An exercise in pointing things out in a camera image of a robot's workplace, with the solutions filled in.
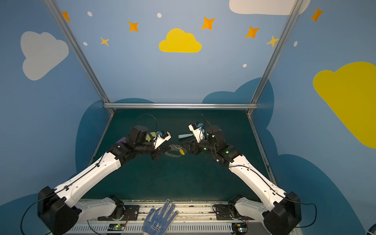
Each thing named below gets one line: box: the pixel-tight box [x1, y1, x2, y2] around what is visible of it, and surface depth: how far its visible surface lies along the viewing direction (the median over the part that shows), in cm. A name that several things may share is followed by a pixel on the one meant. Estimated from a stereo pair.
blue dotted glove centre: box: [142, 199, 180, 235], surface depth 73 cm
